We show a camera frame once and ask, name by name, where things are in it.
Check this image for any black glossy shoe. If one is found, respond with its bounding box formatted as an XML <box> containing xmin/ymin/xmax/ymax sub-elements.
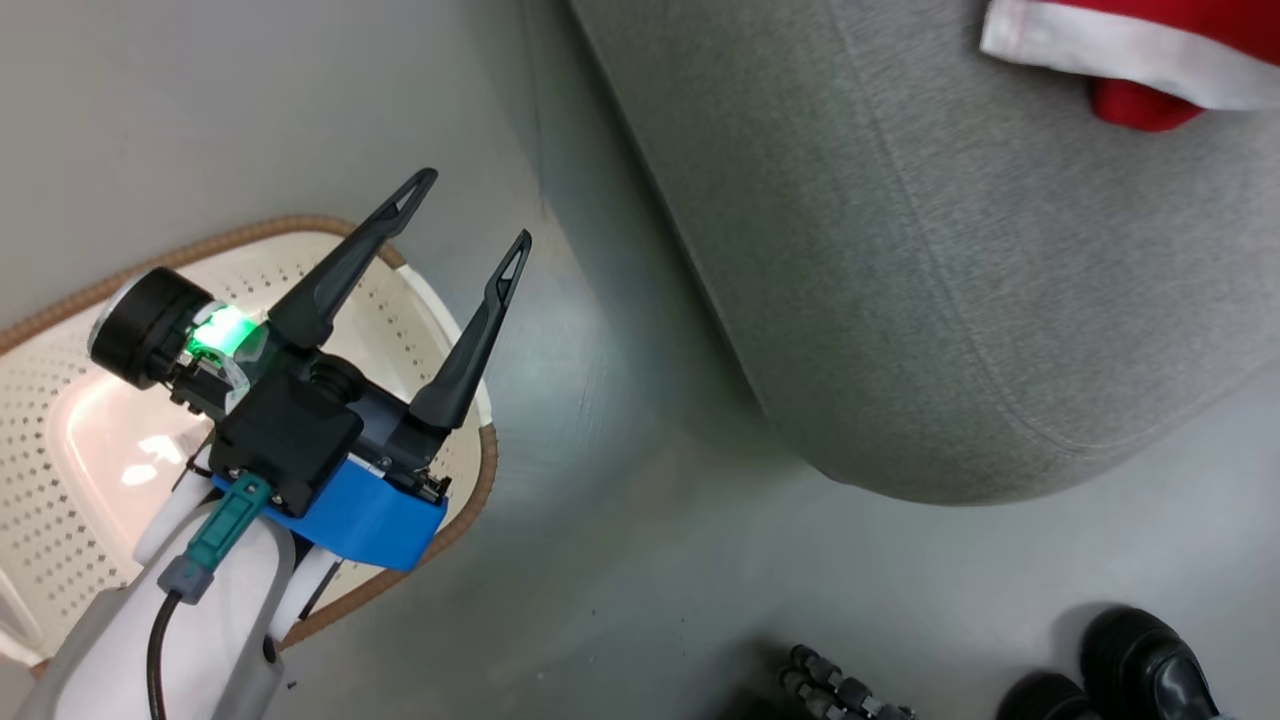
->
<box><xmin>995</xmin><ymin>672</ymin><xmax>1106</xmax><ymax>720</ymax></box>
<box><xmin>1080</xmin><ymin>607</ymin><xmax>1223</xmax><ymax>720</ymax></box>

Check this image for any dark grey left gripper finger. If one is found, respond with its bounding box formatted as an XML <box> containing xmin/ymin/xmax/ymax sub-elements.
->
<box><xmin>268</xmin><ymin>168</ymin><xmax>439</xmax><ymax>349</ymax></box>
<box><xmin>408</xmin><ymin>229</ymin><xmax>534</xmax><ymax>430</ymax></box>

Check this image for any cream perforated basket brown rim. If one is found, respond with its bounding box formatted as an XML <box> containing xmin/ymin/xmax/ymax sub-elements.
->
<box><xmin>0</xmin><ymin>213</ymin><xmax>499</xmax><ymax>671</ymax></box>

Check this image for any black flexible tripod leg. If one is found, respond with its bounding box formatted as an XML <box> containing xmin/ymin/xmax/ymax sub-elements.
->
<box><xmin>778</xmin><ymin>645</ymin><xmax>916</xmax><ymax>720</ymax></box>

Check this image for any red garment with white stripes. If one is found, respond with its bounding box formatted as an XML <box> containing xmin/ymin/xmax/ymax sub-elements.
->
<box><xmin>980</xmin><ymin>0</ymin><xmax>1280</xmax><ymax>133</ymax></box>

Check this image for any teal plug black camera cable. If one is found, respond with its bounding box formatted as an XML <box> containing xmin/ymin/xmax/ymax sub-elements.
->
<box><xmin>147</xmin><ymin>472</ymin><xmax>273</xmax><ymax>720</ymax></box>

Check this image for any black left gripper body green band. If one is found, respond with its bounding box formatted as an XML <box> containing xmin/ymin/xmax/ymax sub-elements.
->
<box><xmin>88</xmin><ymin>265</ymin><xmax>457</xmax><ymax>497</ymax></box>

